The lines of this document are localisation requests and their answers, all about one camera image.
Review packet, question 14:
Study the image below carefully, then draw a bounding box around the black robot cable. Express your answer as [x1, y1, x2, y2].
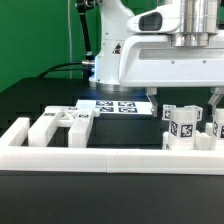
[36, 0, 98, 80]

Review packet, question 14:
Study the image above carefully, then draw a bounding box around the white tag sheet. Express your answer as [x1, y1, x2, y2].
[76, 100, 152, 115]

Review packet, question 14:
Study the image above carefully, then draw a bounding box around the white U-shaped fence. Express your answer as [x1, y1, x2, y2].
[0, 117, 224, 175]

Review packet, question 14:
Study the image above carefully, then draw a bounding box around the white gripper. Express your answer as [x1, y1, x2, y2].
[119, 33, 224, 117]

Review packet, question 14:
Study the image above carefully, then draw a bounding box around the thin white cable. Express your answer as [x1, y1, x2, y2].
[67, 0, 74, 80]

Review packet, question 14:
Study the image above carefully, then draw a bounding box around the white chair seat part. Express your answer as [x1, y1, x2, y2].
[162, 123, 212, 150]

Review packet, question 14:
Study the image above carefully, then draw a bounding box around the small tagged nut cube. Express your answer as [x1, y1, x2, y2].
[162, 104, 175, 121]
[185, 105, 203, 121]

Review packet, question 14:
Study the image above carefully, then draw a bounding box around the white chair back frame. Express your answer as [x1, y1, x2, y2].
[28, 106, 100, 148]

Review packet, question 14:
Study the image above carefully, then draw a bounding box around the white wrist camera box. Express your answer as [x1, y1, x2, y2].
[126, 5, 180, 34]

